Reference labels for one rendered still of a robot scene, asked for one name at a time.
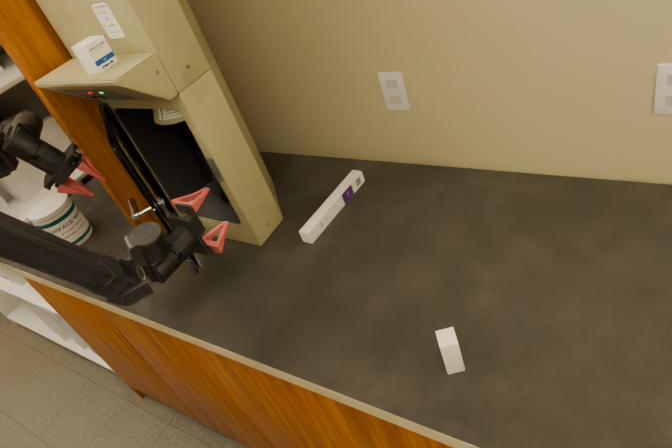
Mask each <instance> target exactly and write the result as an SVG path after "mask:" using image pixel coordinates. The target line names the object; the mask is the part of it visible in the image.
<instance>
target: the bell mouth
mask: <svg viewBox="0 0 672 448"><path fill-rule="evenodd" d="M153 116H154V122H155V123H157V124H160V125H171V124H176V123H180V122H183V121H185V119H184V118H183V116H182V115H181V114H180V113H179V112H178V111H177V110H174V109H153Z"/></svg>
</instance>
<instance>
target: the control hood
mask: <svg viewBox="0 0 672 448"><path fill-rule="evenodd" d="M116 58H117V60H118V62H117V63H115V64H114V65H112V66H111V67H109V68H108V69H106V70H105V71H103V72H102V73H89V74H88V73H87V72H86V70H85V69H84V67H83V66H82V64H81V63H80V61H79V60H78V58H75V59H71V60H69V61H68V62H66V63H64V64H63V65H61V66H59V67H58V68H56V69H55V70H53V71H51V72H50V73H48V74H47V75H45V76H43V77H42V78H40V79H39V80H37V81H35V84H34V85H35V86H37V87H39V88H44V89H48V90H52V91H56V92H60V93H64V94H68V95H72V96H76V97H80V98H84V99H89V98H85V97H81V96H77V95H73V94H69V93H65V92H61V91H57V90H107V91H111V92H115V93H119V94H122V95H126V96H130V97H133V98H137V99H94V100H138V99H139V100H172V99H173V98H174V97H175V96H177V91H176V89H175V87H174V85H173V84H172V82H171V80H170V78H169V76H168V74H167V72H166V71H165V69H164V67H163V65H162V63H161V61H160V60H159V58H158V56H157V54H156V53H143V54H129V55H116Z"/></svg>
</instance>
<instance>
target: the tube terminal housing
mask: <svg viewBox="0 0 672 448"><path fill-rule="evenodd" d="M102 1H106V2H107V4H108V5H109V7H110V9H111V11H112V12H113V14H114V16H115V18H116V19H117V21H118V23H119V25H120V26H121V28H122V30H123V32H124V34H125V35H126V37H127V38H124V39H114V40H110V39H109V38H108V36H107V34H106V32H105V31H104V29H103V27H102V26H101V24H100V22H99V21H98V19H97V17H96V15H95V14H94V12H93V10H92V9H91V7H90V5H89V4H91V3H97V2H102ZM36 2H37V3H38V5H39V7H40V8H41V10H42V11H43V13H44V14H45V16H46V17H47V19H48V20H49V22H50V24H51V25H52V27H53V28H54V30H55V31H56V33H57V34H58V36H59V37H60V39H61V41H62V42H63V44H64V45H65V47H66V48H67V50H68V51H69V53H70V54H71V56H72V58H73V59H75V58H77V56H76V55H75V53H74V52H73V50H72V49H71V47H72V46H74V45H76V44H77V43H79V42H81V41H82V40H84V39H86V38H87V37H89V36H97V35H103V36H104V38H105V39H106V41H107V43H108V44H109V46H110V48H111V50H112V51H113V53H114V55H115V56H116V55H129V54H143V53H156V54H157V56H158V58H159V60H160V61H161V63H162V65H163V67H164V69H165V71H166V72H167V74H168V76H169V78H170V80H171V82H172V84H173V85H174V87H175V89H176V91H177V96H175V97H174V98H173V99H172V100H100V101H101V103H107V104H108V105H109V107H110V108H111V110H112V111H113V113H114V115H115V116H116V118H117V119H118V121H119V122H120V120H119V118H118V117H117V115H116V114H115V110H116V109H117V108H135V109H174V110H177V111H178V112H179V113H180V114H181V115H182V116H183V118H184V119H185V121H186V123H187V125H188V127H189V129H190V130H191V132H192V134H193V136H194V138H195V139H196V141H197V143H198V145H199V147H200V148H201V150H202V152H203V154H204V156H205V158H211V159H213V160H214V162H215V164H216V166H217V167H218V169H219V171H220V173H221V175H222V177H223V178H224V180H225V182H223V181H219V183H220V185H221V187H222V188H223V190H224V192H225V194H226V196H227V197H228V199H229V201H230V203H231V205H232V207H233V208H234V210H235V212H236V214H237V216H238V217H239V219H240V221H241V223H240V224H233V223H229V224H228V228H227V231H226V235H225V238H227V239H232V240H236V241H241V242H246V243H250V244H255V245H259V246H262V244H263V243H264V242H265V241H266V239H267V238H268V237H269V236H270V234H271V233H272V232H273V231H274V230H275V228H276V227H277V226H278V225H279V223H280V222H281V221H282V220H283V215H282V212H281V208H280V205H279V201H278V197H277V194H276V190H275V186H274V183H273V181H272V179H271V176H270V174H269V172H268V170H267V168H266V166H265V164H264V162H263V160H262V157H261V155H260V153H259V151H258V149H257V147H256V145H255V143H254V141H253V138H252V136H251V134H250V132H249V130H248V128H247V126H246V124H245V122H244V119H243V117H242V115H241V113H240V111H239V109H238V107H237V105H236V102H235V100H234V98H233V96H232V94H231V92H230V90H229V88H228V86H227V83H226V81H225V79H224V77H223V75H222V73H221V71H220V69H219V67H218V64H217V62H216V60H215V58H214V56H213V54H212V52H211V50H210V48H209V45H208V44H207V41H206V39H205V37H204V35H203V33H202V31H201V29H200V26H199V24H198V22H197V20H196V18H195V16H194V14H193V12H192V10H191V7H190V5H189V3H188V1H187V0H36ZM120 124H121V126H122V127H123V129H124V130H125V132H126V133H127V131H126V129H125V128H124V126H123V125H122V123H121V122H120ZM127 135H128V136H129V134H128V133H127ZM129 138H130V140H131V141H132V143H133V144H134V142H133V140H132V139H131V137H130V136H129ZM134 146H135V147H136V145H135V144H134ZM136 149H137V151H138V152H139V154H140V155H141V153H140V151H139V150H138V148H137V147H136ZM141 157H142V158H143V156H142V155H141ZM143 160H144V161H145V159H144V158H143ZM145 163H146V165H147V166H148V168H149V169H150V167H149V165H148V164H147V162H146V161H145ZM150 171H151V172H152V170H151V169H150ZM152 174H153V176H154V177H155V179H156V180H157V178H156V176H155V175H154V173H153V172H152ZM157 182H158V183H159V181H158V180H157ZM159 185H160V186H161V184H160V183H159ZM161 188H162V190H163V191H164V189H163V187H162V186H161ZM164 193H165V194H166V192H165V191H164ZM166 196H167V197H168V195H167V194H166ZM168 199H169V201H171V200H170V198H169V197H168Z"/></svg>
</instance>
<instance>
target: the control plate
mask: <svg viewBox="0 0 672 448"><path fill-rule="evenodd" d="M57 91H61V92H65V93H69V94H73V95H77V96H81V97H85V96H87V97H89V99H95V98H91V96H95V97H97V96H103V97H106V96H109V99H113V97H112V96H115V99H120V97H119V96H121V97H122V99H137V98H133V97H130V96H126V95H122V94H119V93H115V92H111V91H107V90H57ZM88 92H92V94H91V93H88ZM99 92H103V93H99ZM85 98H86V97H85ZM97 99H104V98H100V97H97Z"/></svg>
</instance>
